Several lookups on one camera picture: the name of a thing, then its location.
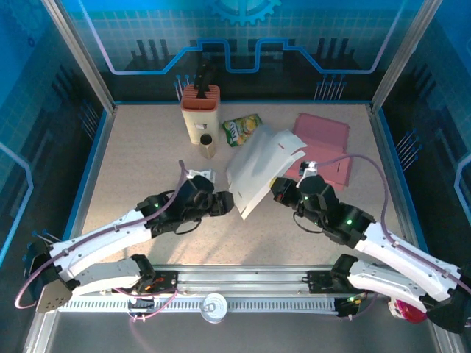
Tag white paper box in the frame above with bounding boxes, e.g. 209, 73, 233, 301
225, 124, 308, 221

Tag brown bottle black cap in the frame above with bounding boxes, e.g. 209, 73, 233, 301
199, 133, 218, 160

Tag yellow green snack bag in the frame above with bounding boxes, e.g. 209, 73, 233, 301
221, 113, 264, 148

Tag beige knife block orange top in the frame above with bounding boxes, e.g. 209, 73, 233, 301
180, 83, 222, 145

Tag silver tin can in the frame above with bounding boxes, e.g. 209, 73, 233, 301
200, 293, 229, 324

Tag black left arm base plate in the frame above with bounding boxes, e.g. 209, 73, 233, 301
112, 270, 180, 295

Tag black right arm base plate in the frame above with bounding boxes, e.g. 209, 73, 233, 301
307, 270, 354, 295

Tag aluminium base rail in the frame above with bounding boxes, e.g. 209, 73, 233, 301
47, 264, 439, 295

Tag black knife handle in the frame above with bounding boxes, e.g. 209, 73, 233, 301
202, 68, 218, 99
194, 60, 211, 99

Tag white slotted cable duct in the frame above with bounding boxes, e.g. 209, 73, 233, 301
57, 296, 339, 314

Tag aluminium frame post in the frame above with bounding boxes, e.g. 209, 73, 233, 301
42, 0, 118, 113
369, 0, 442, 111

